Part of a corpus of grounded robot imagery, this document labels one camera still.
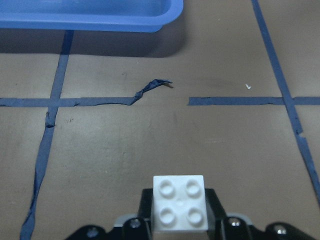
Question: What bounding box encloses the blue plastic tray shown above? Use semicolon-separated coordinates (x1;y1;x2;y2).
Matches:
0;0;184;33

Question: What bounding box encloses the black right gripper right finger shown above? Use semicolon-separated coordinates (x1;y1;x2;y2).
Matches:
205;188;313;240

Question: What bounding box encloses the white block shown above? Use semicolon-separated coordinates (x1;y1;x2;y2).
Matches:
151;175;209;233

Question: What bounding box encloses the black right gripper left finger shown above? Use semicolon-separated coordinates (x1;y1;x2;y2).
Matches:
67;188;153;240

